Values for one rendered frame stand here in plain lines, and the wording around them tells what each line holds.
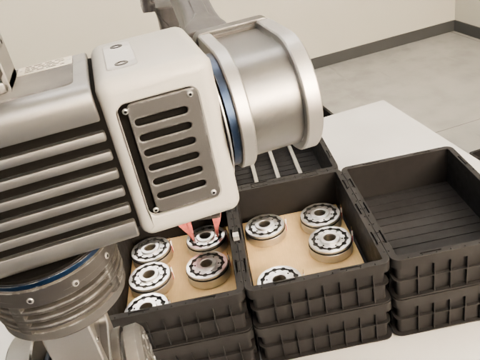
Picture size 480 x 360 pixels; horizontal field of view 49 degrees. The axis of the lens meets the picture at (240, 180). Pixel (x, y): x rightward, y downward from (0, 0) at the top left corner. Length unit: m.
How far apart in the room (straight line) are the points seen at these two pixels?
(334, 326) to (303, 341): 0.08
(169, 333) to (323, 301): 0.33
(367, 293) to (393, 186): 0.42
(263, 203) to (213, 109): 0.98
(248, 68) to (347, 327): 0.82
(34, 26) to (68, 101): 3.97
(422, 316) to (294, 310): 0.29
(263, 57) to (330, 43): 4.41
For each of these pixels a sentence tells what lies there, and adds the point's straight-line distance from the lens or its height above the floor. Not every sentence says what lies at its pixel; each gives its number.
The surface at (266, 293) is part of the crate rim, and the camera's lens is 1.08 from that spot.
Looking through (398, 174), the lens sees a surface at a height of 0.88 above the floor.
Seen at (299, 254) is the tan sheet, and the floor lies 0.83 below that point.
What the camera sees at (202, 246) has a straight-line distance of 1.34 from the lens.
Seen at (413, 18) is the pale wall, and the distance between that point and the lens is 5.26.
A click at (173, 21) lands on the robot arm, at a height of 1.42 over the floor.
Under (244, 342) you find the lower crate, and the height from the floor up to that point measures 0.78.
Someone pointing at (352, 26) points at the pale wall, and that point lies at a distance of 4.96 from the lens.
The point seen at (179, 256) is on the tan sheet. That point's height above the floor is 0.83.
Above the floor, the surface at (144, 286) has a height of 0.86.
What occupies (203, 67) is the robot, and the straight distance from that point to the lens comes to 0.44.
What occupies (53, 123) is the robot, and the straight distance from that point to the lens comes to 0.44.
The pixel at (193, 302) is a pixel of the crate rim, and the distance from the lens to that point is 1.09.
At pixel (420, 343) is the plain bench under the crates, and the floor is 0.70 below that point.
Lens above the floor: 1.65
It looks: 30 degrees down
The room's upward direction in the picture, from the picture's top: 12 degrees counter-clockwise
